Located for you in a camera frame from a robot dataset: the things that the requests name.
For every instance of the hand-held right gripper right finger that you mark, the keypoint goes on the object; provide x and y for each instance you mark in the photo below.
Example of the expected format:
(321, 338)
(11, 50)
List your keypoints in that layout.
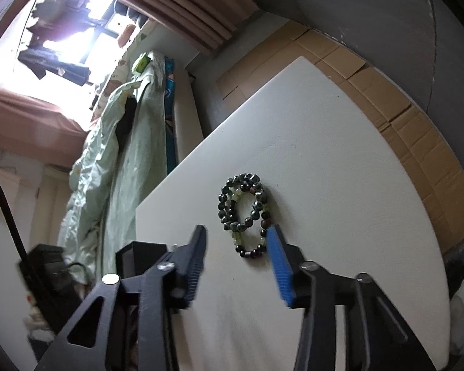
(280, 266)

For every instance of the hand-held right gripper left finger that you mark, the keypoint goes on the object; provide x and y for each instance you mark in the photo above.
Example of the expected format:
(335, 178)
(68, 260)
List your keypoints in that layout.
(195, 262)

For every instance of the black gift box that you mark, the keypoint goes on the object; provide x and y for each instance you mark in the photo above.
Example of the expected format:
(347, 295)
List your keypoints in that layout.
(135, 255)

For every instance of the bed with green sheet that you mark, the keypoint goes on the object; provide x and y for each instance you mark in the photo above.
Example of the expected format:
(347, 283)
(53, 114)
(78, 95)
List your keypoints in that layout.
(147, 123)

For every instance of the blue mattress pad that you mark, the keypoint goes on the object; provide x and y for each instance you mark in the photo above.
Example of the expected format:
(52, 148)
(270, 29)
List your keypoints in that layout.
(171, 116)

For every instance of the black garment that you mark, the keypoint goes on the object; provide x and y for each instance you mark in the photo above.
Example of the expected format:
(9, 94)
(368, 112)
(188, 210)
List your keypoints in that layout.
(125, 123)

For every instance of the pink curtain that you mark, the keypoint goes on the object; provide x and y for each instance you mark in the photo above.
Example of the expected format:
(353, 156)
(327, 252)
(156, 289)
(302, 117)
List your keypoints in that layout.
(185, 4)
(27, 123)

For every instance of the green tissue box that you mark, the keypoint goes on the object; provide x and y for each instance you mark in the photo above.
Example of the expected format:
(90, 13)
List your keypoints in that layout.
(142, 63)

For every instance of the printed cartoon pillow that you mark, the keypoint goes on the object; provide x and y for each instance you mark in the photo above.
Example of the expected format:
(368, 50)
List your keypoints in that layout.
(116, 69)

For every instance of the orange plush toy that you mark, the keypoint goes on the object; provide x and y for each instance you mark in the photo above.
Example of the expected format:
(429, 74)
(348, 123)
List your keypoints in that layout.
(127, 34)

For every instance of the dark hanging clothes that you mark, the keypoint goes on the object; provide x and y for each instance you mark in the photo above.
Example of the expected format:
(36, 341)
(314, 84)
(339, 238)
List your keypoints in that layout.
(58, 15)

